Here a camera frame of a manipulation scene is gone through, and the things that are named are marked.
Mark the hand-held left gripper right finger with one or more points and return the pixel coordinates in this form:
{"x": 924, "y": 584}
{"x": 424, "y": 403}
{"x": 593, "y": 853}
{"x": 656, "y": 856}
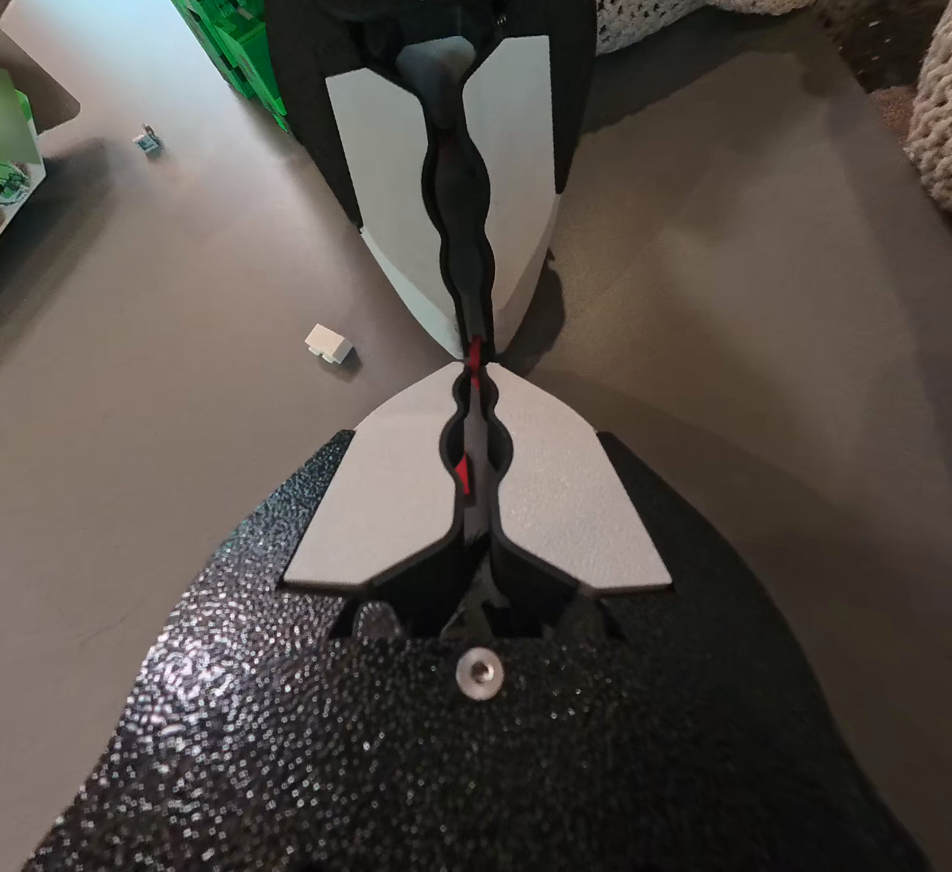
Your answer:
{"x": 580, "y": 507}

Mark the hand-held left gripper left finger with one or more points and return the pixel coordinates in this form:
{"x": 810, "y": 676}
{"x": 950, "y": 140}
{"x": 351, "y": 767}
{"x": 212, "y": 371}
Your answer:
{"x": 372, "y": 507}

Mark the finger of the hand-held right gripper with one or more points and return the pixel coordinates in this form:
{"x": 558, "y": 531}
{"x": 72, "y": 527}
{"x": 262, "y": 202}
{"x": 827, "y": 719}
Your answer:
{"x": 387, "y": 180}
{"x": 520, "y": 180}

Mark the red lego piece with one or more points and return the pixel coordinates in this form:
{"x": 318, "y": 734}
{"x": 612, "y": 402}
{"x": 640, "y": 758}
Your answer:
{"x": 474, "y": 353}

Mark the white lego brick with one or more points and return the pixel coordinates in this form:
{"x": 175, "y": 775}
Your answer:
{"x": 331, "y": 344}

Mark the small grey lego piece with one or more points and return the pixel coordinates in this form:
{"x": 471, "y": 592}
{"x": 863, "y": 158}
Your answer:
{"x": 149, "y": 140}

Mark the cardboard box with green print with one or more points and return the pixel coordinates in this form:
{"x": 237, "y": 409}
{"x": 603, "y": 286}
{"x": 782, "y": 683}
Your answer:
{"x": 52, "y": 98}

